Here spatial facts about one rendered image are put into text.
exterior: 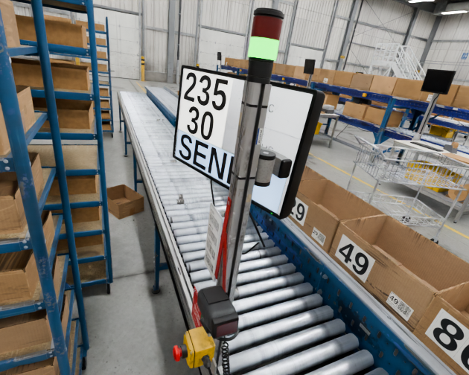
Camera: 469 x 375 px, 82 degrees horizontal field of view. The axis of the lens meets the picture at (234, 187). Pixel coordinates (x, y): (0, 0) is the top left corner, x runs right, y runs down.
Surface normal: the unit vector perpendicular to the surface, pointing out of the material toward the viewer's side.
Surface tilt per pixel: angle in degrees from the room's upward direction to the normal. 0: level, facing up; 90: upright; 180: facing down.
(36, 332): 91
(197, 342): 0
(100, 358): 0
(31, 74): 90
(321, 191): 90
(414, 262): 89
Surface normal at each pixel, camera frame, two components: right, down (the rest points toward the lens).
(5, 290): 0.35, 0.44
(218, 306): 0.07, -0.95
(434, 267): -0.91, 0.05
